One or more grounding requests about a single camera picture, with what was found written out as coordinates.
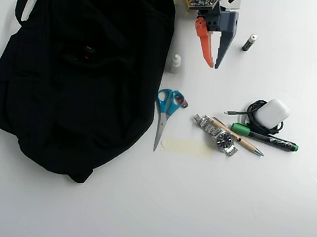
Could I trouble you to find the blue-grey gripper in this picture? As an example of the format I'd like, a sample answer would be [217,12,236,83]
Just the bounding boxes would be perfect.
[189,4,241,72]

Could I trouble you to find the black bike light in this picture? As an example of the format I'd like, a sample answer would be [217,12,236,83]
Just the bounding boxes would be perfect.
[79,43,98,64]

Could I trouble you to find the black fabric bag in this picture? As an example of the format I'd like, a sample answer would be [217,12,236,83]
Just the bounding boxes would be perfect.
[0,0,180,195]

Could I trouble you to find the black AA battery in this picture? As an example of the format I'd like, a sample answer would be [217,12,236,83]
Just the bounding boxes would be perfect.
[241,32,259,54]

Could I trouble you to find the small white dropper bottle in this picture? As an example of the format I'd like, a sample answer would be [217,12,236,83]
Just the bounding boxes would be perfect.
[165,53,184,75]

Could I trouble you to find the red grey key tag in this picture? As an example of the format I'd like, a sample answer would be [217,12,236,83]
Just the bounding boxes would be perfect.
[174,95,191,109]

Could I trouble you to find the white earbuds case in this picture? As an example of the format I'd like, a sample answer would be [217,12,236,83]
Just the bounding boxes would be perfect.
[254,96,292,132]

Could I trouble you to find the steel wrist watch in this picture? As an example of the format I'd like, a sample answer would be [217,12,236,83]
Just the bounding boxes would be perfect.
[188,113,244,158]

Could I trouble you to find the wooden ballpoint pen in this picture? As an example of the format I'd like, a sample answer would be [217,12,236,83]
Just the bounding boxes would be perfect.
[204,116,269,157]

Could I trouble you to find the black green marker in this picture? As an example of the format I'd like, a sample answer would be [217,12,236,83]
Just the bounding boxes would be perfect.
[228,121,302,153]

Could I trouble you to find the long masking tape strip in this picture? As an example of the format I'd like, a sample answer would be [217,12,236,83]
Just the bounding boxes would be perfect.
[161,136,215,160]

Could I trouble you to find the bare camera circuit board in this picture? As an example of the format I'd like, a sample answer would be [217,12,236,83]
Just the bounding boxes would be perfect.
[188,0,220,15]

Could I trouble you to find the blue handled scissors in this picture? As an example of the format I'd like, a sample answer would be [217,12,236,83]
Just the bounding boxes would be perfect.
[148,87,185,155]

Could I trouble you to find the black charging cable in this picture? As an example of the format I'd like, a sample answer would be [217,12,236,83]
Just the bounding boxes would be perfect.
[222,94,289,137]

